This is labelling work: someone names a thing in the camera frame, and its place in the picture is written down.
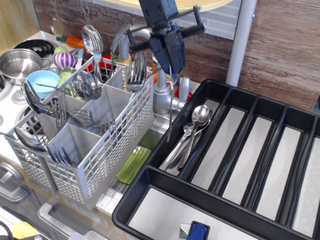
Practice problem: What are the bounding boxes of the black cutlery tray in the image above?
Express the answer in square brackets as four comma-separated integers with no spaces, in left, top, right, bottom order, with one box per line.
[112,79,320,240]

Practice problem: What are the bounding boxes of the steel pot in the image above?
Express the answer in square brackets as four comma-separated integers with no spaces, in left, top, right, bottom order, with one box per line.
[0,48,51,85]

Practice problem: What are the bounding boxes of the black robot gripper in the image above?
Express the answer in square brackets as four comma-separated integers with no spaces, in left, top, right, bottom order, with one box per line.
[127,0,206,74]

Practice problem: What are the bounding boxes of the steel forks front left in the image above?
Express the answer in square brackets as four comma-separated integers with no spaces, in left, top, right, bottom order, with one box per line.
[46,144,77,167]

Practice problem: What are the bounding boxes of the large steel serving spoon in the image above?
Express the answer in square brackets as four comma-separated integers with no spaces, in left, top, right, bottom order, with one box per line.
[82,24,104,81]

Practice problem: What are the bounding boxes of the hanging metal strainer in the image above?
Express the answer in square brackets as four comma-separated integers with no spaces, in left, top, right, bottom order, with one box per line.
[50,0,65,37]

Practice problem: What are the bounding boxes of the purple striped toy onion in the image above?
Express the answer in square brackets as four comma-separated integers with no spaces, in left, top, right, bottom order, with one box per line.
[53,51,77,70]

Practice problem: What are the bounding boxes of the light blue plastic bowl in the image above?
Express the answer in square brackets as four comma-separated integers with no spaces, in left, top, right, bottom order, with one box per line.
[26,70,60,99]

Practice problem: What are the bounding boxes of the small steel spoon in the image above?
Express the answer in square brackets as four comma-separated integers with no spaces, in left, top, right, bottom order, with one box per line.
[167,66,180,142]

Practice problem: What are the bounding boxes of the steel forks middle basket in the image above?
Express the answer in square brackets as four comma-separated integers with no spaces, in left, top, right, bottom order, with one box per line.
[55,92,116,135]

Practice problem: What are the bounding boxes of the steel spoon in tray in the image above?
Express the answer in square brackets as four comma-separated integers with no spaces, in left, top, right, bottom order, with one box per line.
[177,104,210,170]
[159,122,195,171]

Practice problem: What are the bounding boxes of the steel ladle spoons in basket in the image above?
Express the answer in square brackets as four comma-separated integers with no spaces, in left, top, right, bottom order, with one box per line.
[71,71,102,101]

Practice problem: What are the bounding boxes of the steel forks cluster back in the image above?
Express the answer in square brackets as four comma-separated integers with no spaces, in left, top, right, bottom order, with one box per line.
[126,51,147,93]

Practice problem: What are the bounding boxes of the silver kitchen faucet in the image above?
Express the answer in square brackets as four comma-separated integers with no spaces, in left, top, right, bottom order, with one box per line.
[118,25,191,114]

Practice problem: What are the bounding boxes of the black stove burner coil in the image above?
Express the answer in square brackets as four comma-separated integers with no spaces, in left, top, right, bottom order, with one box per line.
[14,39,55,58]

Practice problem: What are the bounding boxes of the grey plastic cutlery basket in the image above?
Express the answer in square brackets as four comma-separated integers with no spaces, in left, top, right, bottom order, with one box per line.
[7,62,154,210]

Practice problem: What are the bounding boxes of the blue sponge block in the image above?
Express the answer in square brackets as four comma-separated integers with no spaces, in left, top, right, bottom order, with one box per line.
[179,220,210,240]

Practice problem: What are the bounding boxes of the large spoon front left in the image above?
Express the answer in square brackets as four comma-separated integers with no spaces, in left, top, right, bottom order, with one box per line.
[22,82,56,117]

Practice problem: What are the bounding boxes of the orange toy carrot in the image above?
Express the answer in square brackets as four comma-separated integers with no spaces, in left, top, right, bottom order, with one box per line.
[56,36,86,50]

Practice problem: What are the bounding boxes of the white metal post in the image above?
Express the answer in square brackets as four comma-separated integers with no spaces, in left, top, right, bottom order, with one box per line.
[226,0,257,87]

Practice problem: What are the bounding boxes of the steel fork leaning on faucet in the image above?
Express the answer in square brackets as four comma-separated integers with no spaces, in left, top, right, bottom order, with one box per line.
[110,22,131,62]

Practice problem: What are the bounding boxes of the wooden shelf board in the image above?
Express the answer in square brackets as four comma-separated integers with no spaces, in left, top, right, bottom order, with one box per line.
[101,0,232,12]

